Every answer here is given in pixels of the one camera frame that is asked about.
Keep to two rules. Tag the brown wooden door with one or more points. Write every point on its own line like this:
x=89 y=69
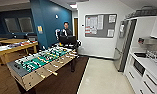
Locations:
x=75 y=27

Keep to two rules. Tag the man in dark shirt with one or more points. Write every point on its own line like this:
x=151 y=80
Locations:
x=66 y=30

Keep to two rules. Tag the foosball table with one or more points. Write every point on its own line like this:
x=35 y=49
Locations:
x=40 y=63

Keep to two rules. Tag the square ceiling light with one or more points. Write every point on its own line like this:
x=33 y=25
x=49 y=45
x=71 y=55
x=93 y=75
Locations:
x=73 y=5

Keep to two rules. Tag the stainless steel refrigerator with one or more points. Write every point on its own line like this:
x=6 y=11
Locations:
x=124 y=46

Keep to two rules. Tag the interior glass window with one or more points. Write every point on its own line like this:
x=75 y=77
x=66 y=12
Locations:
x=26 y=24
x=10 y=25

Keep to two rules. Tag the white wide drawer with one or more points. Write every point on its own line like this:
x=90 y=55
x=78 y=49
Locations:
x=130 y=75

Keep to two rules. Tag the yellow air hockey table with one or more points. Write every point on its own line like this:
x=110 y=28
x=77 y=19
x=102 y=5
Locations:
x=17 y=48

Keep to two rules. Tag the black tray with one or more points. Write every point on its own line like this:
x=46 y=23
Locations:
x=140 y=54

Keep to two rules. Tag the black built-in microwave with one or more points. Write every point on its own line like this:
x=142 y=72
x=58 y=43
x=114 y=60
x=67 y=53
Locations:
x=139 y=67

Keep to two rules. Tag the colourful game items pile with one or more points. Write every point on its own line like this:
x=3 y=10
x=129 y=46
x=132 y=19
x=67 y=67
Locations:
x=14 y=44

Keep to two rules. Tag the black coffee machine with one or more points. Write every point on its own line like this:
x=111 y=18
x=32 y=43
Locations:
x=144 y=40

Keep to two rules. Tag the dish drying rack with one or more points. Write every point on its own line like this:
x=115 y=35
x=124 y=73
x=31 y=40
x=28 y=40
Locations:
x=155 y=55

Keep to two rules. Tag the white drawer stack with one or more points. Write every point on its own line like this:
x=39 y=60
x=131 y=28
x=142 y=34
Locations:
x=150 y=85

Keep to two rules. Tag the grey wall board with papers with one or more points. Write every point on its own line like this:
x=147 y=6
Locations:
x=100 y=26

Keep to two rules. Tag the yellow wall sign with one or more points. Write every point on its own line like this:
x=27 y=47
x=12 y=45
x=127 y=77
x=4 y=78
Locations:
x=40 y=29

